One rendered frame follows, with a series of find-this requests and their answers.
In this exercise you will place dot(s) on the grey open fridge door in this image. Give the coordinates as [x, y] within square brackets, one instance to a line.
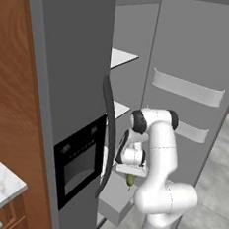
[192, 48]

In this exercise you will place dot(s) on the wooden tall cabinet panel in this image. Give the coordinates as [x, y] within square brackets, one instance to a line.
[14, 77]

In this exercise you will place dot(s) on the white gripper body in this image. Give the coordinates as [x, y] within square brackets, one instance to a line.
[132, 170]

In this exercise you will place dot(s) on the grey fridge door with dispenser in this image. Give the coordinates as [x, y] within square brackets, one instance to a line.
[74, 66]

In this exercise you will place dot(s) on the white fridge shelf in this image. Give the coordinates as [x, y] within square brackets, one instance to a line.
[121, 109]
[120, 58]

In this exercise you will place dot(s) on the large white door bin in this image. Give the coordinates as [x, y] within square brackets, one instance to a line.
[188, 88]

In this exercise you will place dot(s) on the wooden drawer front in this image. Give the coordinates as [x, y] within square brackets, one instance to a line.
[12, 215]

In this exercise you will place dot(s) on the grey fridge drawer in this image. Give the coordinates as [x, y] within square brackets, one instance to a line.
[115, 199]

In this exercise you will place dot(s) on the grey fridge body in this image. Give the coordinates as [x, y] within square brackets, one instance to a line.
[133, 29]

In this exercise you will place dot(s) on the small white door bin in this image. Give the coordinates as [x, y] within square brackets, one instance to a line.
[194, 132]

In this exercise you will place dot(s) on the green cucumber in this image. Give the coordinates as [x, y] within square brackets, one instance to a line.
[130, 180]

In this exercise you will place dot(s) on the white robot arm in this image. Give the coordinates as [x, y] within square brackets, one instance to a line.
[162, 147]

